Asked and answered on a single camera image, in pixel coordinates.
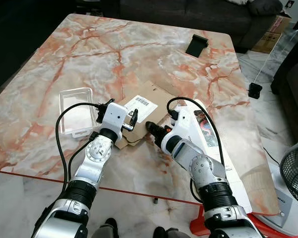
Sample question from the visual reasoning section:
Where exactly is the clear plastic container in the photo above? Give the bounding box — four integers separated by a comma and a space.
59, 87, 96, 138

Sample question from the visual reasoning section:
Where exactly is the long white printed box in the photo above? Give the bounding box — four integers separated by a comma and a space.
188, 98, 255, 215

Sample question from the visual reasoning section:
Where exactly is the black phone stand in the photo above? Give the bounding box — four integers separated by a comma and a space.
185, 34, 210, 58

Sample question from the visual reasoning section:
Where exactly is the dark robot right foot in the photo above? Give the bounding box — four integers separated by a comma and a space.
153, 226, 190, 238

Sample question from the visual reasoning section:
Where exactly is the dark robot foot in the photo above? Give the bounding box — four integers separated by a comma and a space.
91, 217, 121, 238
153, 226, 190, 238

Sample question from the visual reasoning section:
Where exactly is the red plastic stool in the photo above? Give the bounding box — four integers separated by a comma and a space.
189, 202, 286, 238

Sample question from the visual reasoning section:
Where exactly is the black power adapter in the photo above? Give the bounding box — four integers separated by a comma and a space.
248, 82, 263, 99

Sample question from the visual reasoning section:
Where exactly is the dark robot left foot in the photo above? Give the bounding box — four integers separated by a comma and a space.
91, 217, 121, 238

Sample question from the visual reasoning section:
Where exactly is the dark sofa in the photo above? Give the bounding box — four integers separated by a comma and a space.
118, 0, 290, 51

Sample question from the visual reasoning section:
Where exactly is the dark armchair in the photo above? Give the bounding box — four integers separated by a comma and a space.
270, 30, 298, 140

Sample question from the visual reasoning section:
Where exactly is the black fan grille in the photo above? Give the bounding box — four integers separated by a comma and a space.
279, 138, 298, 210

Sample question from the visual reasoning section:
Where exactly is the brown cardboard box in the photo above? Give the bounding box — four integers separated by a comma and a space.
250, 15, 292, 55

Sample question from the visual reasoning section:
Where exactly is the white floor appliance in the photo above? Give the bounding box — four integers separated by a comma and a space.
264, 158, 298, 237

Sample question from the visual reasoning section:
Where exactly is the dark sofa cushion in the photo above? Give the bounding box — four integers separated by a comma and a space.
247, 0, 284, 16

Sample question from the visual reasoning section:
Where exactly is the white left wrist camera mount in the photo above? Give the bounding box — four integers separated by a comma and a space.
96, 102, 129, 132

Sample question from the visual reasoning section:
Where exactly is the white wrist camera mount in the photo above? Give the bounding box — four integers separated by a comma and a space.
171, 106, 203, 145
96, 102, 129, 132

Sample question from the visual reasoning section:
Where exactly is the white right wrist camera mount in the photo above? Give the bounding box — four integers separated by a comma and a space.
171, 106, 203, 145

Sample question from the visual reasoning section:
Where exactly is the thin adapter cable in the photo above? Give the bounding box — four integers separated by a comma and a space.
253, 14, 298, 86

